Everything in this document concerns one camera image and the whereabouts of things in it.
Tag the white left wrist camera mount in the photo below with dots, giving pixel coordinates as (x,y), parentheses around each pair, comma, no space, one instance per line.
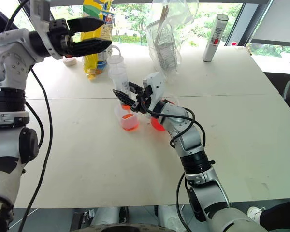
(39,14)

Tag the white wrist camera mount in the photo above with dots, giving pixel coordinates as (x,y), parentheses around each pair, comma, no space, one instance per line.
(157,84)
(39,14)

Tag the dark trouser leg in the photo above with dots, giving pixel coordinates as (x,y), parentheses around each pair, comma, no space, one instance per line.
(282,217)

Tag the white roller blind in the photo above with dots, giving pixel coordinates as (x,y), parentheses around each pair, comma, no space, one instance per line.
(278,19)

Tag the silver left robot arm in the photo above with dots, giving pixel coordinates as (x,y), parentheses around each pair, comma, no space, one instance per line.
(9,60)

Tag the yellow printed snack bag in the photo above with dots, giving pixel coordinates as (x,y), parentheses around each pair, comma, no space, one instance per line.
(93,62)

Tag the tall white cylinder bottle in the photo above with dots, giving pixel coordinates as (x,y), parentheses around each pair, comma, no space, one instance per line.
(213,41)

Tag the grey cylinder under table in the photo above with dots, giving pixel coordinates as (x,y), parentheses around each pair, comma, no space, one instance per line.
(106,216)
(169,217)

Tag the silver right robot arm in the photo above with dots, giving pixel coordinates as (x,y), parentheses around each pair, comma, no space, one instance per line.
(195,142)

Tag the clear plastic bag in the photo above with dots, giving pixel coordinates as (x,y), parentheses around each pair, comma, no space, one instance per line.
(183,36)

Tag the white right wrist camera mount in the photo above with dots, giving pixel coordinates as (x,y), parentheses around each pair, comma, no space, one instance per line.
(157,84)

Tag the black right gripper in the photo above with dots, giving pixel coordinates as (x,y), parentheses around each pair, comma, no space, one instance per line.
(142,101)

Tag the large clear plastic syringe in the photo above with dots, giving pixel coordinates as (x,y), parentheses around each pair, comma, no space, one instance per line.
(119,77)

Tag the small white round lid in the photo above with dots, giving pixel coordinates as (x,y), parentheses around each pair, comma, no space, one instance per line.
(69,61)

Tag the small red capped object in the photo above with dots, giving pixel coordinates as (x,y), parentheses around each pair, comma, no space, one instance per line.
(234,43)

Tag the clear round cup red liquid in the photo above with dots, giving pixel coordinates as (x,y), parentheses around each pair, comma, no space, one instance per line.
(157,124)

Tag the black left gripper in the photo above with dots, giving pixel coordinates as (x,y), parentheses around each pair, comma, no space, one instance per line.
(60,38)

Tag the white sneaker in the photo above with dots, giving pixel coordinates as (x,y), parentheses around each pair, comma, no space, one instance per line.
(255,213)

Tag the wooden sticks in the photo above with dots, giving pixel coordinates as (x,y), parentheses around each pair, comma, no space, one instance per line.
(162,19)

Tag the clear measuring cup red liquid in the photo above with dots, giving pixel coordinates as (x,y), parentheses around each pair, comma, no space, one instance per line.
(129,120)

